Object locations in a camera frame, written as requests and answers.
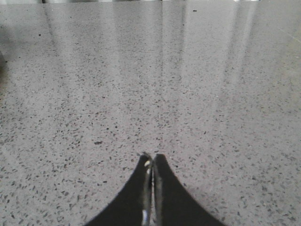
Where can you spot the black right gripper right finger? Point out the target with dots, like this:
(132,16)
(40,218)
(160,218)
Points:
(173,204)

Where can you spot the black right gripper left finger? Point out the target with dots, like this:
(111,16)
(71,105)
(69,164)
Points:
(132,205)

